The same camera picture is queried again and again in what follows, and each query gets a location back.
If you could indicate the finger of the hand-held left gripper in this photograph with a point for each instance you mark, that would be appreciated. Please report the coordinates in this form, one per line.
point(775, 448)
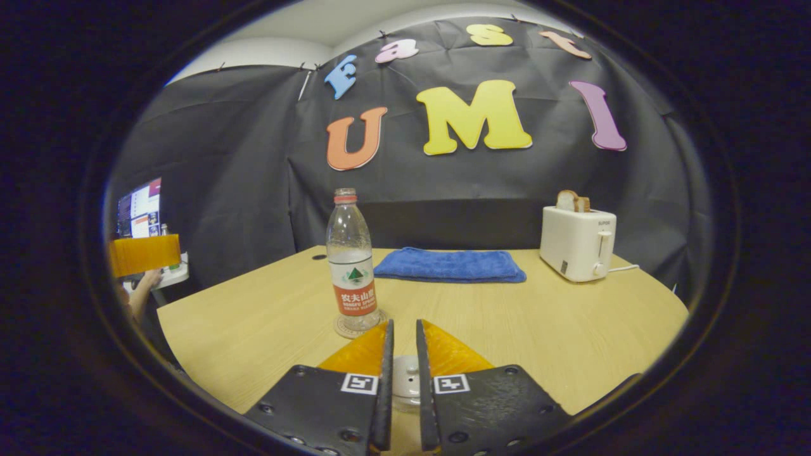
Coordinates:
point(146, 254)

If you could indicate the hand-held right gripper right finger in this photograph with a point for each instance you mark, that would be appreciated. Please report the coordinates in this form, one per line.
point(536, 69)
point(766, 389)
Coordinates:
point(426, 392)

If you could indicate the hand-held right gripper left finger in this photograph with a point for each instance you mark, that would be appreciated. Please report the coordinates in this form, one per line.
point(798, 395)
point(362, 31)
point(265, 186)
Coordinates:
point(383, 392)

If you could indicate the white teacup lid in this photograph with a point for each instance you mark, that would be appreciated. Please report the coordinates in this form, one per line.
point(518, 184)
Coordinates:
point(405, 380)

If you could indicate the round wooden coaster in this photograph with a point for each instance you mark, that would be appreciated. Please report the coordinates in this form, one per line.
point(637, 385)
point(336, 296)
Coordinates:
point(345, 333)

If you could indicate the clear plastic water bottle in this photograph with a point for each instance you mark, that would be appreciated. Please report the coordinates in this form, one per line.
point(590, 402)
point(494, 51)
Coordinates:
point(351, 253)

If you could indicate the green bottle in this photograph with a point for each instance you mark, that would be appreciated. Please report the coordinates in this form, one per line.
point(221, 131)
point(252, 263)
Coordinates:
point(165, 229)

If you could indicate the white side table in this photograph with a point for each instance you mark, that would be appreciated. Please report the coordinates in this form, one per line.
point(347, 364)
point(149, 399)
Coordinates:
point(176, 276)

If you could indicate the computer monitor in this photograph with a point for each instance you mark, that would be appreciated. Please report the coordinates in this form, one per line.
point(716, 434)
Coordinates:
point(140, 209)

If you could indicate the folded blue towel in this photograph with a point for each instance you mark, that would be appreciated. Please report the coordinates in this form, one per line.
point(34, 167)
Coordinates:
point(450, 265)

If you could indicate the black backdrop cloth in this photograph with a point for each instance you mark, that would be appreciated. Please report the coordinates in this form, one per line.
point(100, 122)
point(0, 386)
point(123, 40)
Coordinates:
point(241, 158)

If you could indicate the white toaster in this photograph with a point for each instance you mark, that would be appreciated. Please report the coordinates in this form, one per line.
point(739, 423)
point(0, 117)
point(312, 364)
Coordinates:
point(576, 244)

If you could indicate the white rod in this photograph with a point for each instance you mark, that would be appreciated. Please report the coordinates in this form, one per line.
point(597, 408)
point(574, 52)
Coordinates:
point(305, 85)

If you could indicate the pale bread slice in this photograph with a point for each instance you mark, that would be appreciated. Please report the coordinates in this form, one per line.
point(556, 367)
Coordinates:
point(567, 201)

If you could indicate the brown bread slice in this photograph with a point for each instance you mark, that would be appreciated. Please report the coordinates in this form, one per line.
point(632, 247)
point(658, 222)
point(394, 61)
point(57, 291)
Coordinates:
point(583, 204)

